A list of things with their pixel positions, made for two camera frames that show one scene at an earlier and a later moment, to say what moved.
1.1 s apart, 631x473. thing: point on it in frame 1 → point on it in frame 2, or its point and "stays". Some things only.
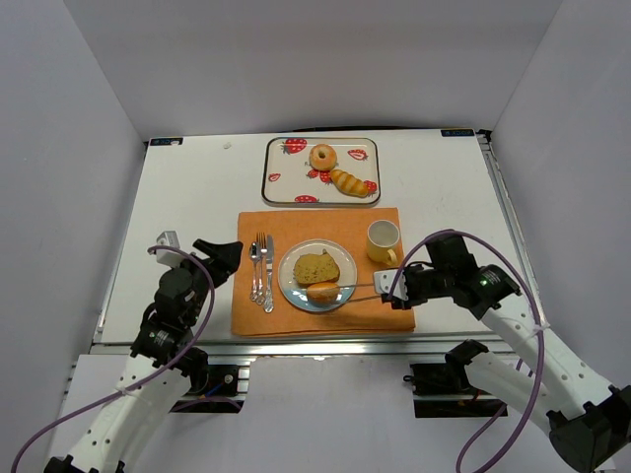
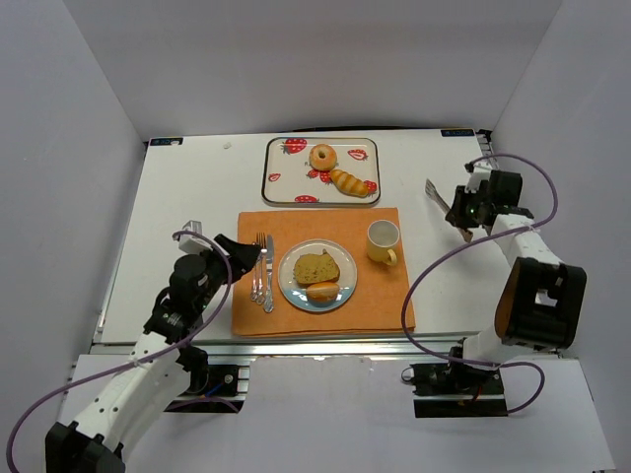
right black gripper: (407, 287) → (459, 209)
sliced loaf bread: (315, 269) stays
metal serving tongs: (361, 285) → (433, 193)
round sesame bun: (322, 293) stays
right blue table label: (457, 132) stays
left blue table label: (166, 141) stays
